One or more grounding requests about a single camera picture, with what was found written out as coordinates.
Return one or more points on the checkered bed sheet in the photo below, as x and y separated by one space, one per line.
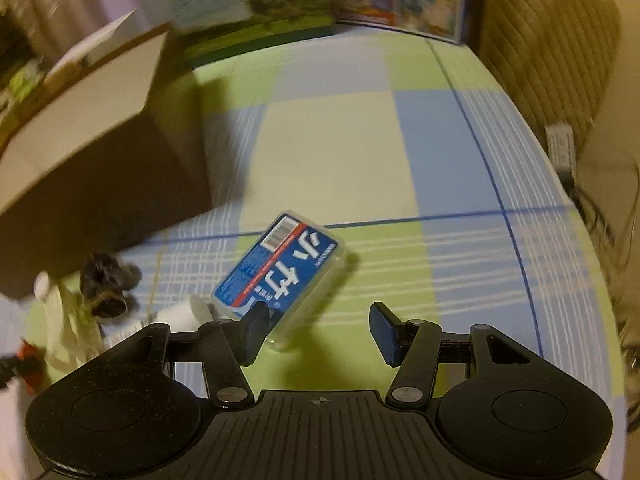
408 150

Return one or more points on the blue clear plastic case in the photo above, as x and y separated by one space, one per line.
293 265

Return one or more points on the brown white open box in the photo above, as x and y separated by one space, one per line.
117 156

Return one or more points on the quilted tan headboard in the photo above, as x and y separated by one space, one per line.
553 58

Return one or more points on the white product box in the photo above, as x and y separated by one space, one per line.
93 48

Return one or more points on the black hair scrunchie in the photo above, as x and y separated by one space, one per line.
106 283

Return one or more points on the small white bottle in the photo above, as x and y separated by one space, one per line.
186 316

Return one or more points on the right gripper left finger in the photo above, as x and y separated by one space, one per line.
224 347

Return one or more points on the white power adapter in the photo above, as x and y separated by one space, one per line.
561 149

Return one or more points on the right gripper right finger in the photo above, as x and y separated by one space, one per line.
412 348

